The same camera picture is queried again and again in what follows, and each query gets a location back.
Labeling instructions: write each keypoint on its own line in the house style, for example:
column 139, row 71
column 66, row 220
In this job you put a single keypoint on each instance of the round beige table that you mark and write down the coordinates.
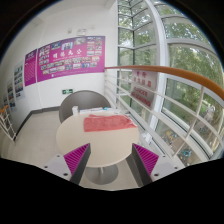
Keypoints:
column 108, row 148

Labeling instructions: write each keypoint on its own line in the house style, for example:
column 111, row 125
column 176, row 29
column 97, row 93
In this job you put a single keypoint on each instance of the photo wall panel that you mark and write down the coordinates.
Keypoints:
column 18, row 81

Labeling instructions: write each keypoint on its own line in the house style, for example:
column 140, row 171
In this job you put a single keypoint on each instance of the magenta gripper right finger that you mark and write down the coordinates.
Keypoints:
column 143, row 163

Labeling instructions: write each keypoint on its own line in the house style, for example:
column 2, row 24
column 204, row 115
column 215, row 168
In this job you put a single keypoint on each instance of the orange wooden handrail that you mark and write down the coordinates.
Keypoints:
column 192, row 76

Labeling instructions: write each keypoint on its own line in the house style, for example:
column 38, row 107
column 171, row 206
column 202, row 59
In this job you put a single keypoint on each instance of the white papers on table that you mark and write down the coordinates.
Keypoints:
column 93, row 110

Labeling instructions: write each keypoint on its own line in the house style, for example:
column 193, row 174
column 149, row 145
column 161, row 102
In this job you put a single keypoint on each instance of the pink red towel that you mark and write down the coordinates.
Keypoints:
column 94, row 123

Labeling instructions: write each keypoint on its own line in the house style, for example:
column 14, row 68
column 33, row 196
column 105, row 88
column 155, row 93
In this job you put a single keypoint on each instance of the narrow magenta wall poster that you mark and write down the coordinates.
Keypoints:
column 30, row 68

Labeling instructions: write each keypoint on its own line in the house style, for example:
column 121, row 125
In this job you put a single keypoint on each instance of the red white warning sign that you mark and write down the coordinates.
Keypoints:
column 143, row 86

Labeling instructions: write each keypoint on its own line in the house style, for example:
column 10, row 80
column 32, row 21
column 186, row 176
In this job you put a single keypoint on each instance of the large magenta wall poster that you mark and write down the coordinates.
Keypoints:
column 71, row 56

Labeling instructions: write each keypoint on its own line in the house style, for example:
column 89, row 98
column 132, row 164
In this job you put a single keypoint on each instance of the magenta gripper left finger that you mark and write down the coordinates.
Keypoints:
column 76, row 161

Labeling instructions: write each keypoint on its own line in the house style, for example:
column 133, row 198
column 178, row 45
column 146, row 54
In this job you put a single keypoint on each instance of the white small box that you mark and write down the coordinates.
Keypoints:
column 75, row 110

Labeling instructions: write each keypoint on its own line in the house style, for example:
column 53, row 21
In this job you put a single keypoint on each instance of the green exit sign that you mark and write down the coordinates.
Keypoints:
column 67, row 91

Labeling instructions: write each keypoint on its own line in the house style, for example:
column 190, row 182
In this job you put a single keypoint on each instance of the grey round chair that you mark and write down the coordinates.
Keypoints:
column 84, row 99

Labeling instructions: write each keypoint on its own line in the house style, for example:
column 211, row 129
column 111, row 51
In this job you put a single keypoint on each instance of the white metal railing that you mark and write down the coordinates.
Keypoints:
column 186, row 121

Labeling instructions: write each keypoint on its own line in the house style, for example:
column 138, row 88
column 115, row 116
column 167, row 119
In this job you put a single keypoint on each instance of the white window frame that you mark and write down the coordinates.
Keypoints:
column 151, row 32

